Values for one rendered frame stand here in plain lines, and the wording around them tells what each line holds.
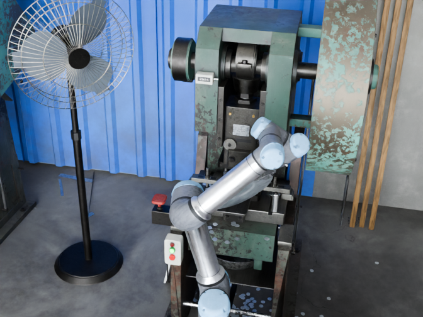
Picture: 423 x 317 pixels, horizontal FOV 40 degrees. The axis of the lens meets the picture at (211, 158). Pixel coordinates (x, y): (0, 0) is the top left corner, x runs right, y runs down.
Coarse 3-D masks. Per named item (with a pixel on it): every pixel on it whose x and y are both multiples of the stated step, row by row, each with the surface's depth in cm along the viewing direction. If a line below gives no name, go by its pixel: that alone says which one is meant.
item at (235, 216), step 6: (240, 204) 249; (246, 204) 249; (222, 210) 245; (228, 210) 245; (234, 210) 245; (240, 210) 245; (246, 210) 246; (228, 216) 259; (234, 216) 259; (240, 216) 258; (240, 222) 260
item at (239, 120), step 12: (228, 108) 245; (240, 108) 244; (252, 108) 243; (228, 120) 247; (240, 120) 246; (252, 120) 245; (228, 132) 250; (240, 132) 249; (228, 144) 251; (240, 144) 252; (252, 144) 251; (228, 156) 252; (240, 156) 251
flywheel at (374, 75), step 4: (372, 60) 229; (372, 64) 228; (372, 68) 227; (376, 68) 230; (372, 72) 228; (376, 72) 230; (372, 76) 228; (376, 76) 230; (372, 80) 228; (376, 80) 230; (372, 84) 231; (376, 84) 231; (372, 88) 234; (368, 92) 233
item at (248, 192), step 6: (264, 180) 231; (270, 180) 234; (252, 186) 233; (258, 186) 235; (264, 186) 238; (240, 192) 235; (246, 192) 236; (252, 192) 239; (258, 192) 242; (234, 198) 236; (240, 198) 239; (246, 198) 242; (228, 204) 239; (234, 204) 243
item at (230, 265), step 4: (220, 256) 292; (224, 256) 292; (220, 260) 276; (224, 260) 274; (252, 260) 274; (220, 264) 278; (224, 264) 277; (228, 264) 275; (232, 264) 275; (236, 264) 274; (240, 264) 274; (244, 264) 275; (248, 264) 275; (252, 264) 277; (228, 268) 278; (232, 268) 277; (236, 268) 276; (240, 268) 276; (244, 268) 277; (248, 268) 278
